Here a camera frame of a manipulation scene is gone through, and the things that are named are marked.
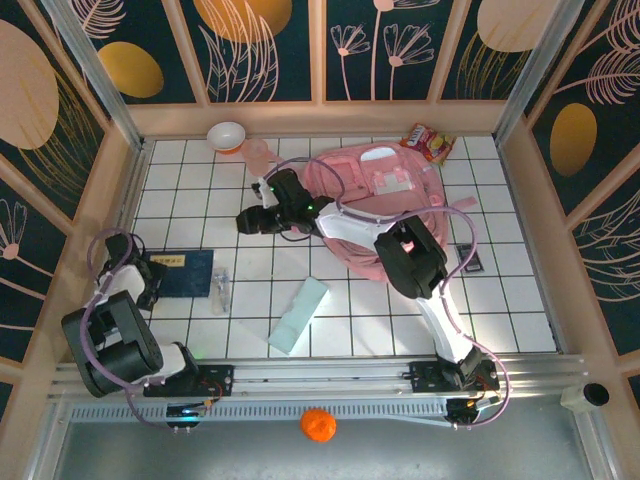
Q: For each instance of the mint green long box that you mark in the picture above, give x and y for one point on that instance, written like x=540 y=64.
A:
x=297 y=315

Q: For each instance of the pink school backpack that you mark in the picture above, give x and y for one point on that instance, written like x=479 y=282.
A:
x=350 y=172

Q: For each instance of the pink plastic cup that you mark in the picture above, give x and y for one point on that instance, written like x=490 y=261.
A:
x=256 y=155

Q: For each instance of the colourful fruit candy packet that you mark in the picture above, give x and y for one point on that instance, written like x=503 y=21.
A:
x=430 y=142

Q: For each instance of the black controller board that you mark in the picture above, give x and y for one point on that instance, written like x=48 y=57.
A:
x=465 y=410
x=185 y=412

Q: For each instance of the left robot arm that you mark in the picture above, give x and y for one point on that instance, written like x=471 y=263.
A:
x=120 y=350

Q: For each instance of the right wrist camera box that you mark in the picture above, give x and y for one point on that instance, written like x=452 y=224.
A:
x=264 y=192

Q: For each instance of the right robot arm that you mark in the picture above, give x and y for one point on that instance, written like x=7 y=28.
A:
x=410 y=270

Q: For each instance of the aluminium mounting rail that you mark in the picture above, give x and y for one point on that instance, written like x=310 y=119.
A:
x=320 y=375

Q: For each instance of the aluminium corner post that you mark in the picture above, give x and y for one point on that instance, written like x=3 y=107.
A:
x=94 y=65
x=549 y=65

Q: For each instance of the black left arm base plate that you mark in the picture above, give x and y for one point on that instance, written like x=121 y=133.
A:
x=220 y=380

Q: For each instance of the white and orange bowl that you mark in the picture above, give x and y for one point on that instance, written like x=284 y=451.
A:
x=226 y=135

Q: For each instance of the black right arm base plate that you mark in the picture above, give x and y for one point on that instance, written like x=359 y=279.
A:
x=425 y=377

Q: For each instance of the dark blue notebook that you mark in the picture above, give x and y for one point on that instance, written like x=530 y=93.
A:
x=187 y=272

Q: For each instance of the clear pack of pens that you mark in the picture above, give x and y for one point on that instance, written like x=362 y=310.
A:
x=220 y=292

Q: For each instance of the aluminium side rail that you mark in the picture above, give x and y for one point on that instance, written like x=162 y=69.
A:
x=135 y=180

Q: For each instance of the dark floral wall panel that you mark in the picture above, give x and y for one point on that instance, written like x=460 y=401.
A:
x=25 y=280
x=490 y=65
x=40 y=100
x=250 y=60
x=615 y=280
x=600 y=100
x=150 y=50
x=380 y=75

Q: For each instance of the beige box camera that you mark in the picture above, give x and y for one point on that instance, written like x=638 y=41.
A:
x=595 y=395

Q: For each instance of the orange ball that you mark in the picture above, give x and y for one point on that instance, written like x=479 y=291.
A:
x=318 y=425

